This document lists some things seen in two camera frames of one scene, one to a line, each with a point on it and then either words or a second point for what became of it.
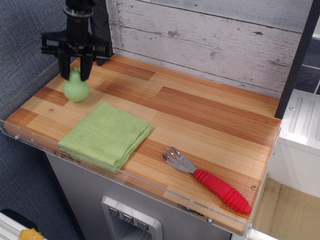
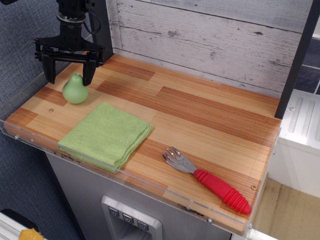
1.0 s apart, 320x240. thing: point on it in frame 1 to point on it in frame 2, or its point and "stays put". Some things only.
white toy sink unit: (295, 159) stays put
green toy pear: (74, 89) stays put
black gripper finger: (64, 61) to (49, 64)
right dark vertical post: (299, 60) stays put
